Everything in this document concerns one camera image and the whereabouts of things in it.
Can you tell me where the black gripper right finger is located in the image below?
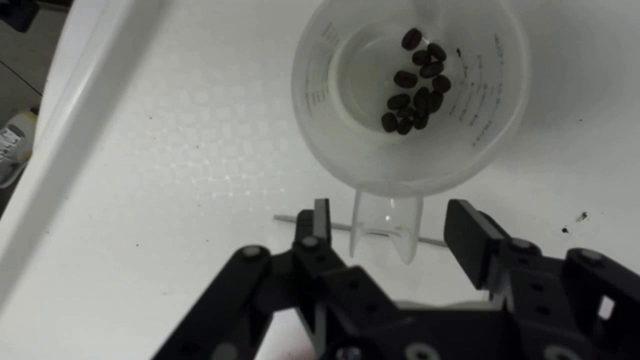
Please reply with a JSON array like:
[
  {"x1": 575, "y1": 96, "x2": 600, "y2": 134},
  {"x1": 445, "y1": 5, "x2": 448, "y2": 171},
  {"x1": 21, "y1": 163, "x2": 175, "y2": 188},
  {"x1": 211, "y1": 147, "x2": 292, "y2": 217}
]
[{"x1": 445, "y1": 199, "x2": 640, "y2": 360}]

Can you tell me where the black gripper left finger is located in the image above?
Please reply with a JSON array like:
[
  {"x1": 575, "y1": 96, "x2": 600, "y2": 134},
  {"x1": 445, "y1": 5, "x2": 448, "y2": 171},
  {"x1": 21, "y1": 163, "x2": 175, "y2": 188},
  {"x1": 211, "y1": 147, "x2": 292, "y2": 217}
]
[{"x1": 153, "y1": 199, "x2": 403, "y2": 360}]

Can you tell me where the white plastic tray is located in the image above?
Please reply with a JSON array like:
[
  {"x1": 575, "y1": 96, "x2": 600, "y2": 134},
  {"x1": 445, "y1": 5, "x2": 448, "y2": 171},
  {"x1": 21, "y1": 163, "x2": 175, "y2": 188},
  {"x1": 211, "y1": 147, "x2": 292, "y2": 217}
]
[{"x1": 0, "y1": 0, "x2": 640, "y2": 360}]

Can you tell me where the dark coffee beans pile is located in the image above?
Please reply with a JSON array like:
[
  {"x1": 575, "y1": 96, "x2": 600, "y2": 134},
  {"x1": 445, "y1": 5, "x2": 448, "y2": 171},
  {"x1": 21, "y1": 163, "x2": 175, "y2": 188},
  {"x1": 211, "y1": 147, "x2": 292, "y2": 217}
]
[{"x1": 381, "y1": 27, "x2": 454, "y2": 139}]

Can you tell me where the clear plastic measuring cup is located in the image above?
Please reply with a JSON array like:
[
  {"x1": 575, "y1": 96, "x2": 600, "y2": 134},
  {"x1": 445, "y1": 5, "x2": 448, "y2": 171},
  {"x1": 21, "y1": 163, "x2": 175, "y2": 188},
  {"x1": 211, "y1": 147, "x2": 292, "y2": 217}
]
[{"x1": 291, "y1": 0, "x2": 533, "y2": 267}]

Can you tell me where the white grey shoe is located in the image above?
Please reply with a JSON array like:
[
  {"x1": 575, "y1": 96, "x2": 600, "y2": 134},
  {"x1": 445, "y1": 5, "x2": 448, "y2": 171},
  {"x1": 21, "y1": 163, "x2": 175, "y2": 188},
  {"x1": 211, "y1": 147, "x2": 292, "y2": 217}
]
[{"x1": 0, "y1": 108, "x2": 41, "y2": 192}]

